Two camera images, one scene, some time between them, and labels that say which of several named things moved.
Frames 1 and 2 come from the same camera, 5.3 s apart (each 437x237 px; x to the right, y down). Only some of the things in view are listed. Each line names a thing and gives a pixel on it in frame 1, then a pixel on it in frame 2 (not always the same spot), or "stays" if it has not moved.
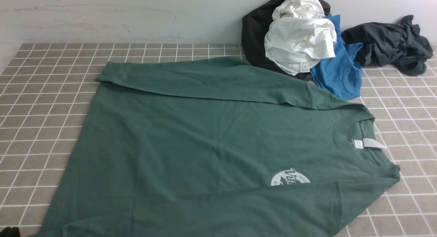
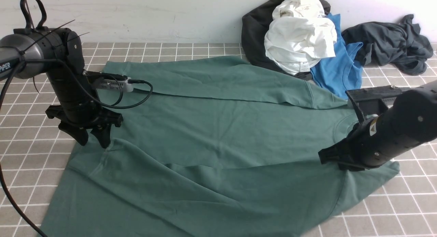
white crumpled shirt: [300, 35] stays
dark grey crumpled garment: [400, 45] stays
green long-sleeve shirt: [217, 147] stays
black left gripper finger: [10, 232] → [74, 116]
